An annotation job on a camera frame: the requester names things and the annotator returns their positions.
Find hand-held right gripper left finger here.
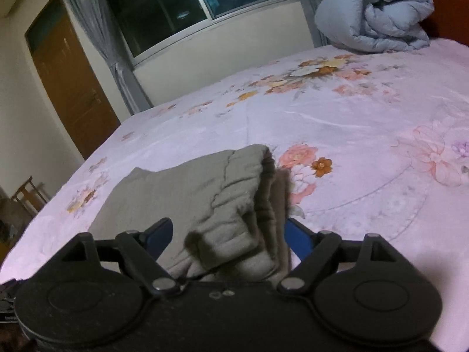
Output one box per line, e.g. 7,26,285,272
64,217,181,298

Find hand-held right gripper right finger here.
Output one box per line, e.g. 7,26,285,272
276,218,399,296

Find grey pants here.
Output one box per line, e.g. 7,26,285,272
89,144,294,284

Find pink floral bed sheet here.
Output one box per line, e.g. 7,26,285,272
0,38,469,352

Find wooden chair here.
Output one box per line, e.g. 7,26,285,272
10,175,51,218

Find brown wooden door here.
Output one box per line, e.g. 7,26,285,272
24,0,122,161

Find grey curtain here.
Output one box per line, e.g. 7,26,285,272
286,0,331,49
54,0,155,117

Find light blue rolled duvet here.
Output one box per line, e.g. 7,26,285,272
315,0,435,54

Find red-brown headboard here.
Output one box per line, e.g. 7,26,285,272
406,0,469,47

